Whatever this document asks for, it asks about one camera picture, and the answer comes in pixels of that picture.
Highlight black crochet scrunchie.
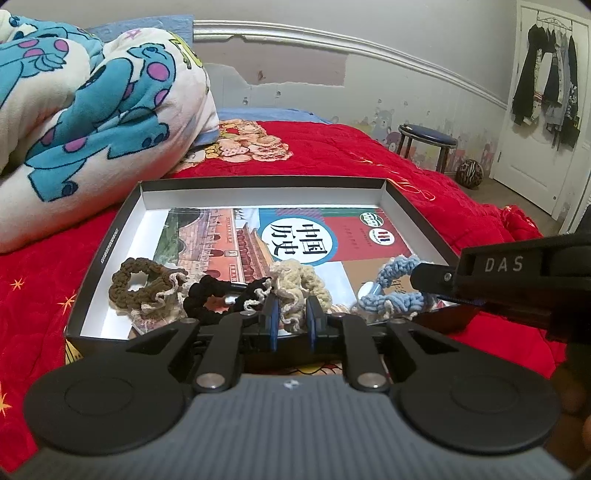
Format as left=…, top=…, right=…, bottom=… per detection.
left=183, top=275, right=273, bottom=326

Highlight black shallow cardboard box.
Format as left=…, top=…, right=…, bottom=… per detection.
left=65, top=176, right=459, bottom=357

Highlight cream crochet scrunchie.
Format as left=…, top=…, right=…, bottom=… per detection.
left=270, top=259, right=332, bottom=333

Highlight blue monster print comforter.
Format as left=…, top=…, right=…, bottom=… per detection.
left=1, top=11, right=219, bottom=252

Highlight hanging dark clothes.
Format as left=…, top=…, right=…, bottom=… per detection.
left=511, top=18, right=580, bottom=149

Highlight Chinese history textbook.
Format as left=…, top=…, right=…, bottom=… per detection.
left=129, top=208, right=417, bottom=334

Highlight silver headboard rail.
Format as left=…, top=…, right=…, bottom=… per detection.
left=193, top=20, right=507, bottom=109

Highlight brown crochet scrunchie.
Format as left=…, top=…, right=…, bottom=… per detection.
left=108, top=257, right=188, bottom=317

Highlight blue crochet scrunchie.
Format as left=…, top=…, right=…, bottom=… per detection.
left=353, top=255, right=435, bottom=321

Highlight round dark stool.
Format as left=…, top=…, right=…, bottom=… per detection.
left=396, top=123, right=458, bottom=173

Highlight patterned ball on floor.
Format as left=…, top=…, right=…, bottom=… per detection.
left=455, top=159, right=484, bottom=189

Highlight white door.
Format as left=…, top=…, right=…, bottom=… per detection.
left=492, top=1, right=590, bottom=218

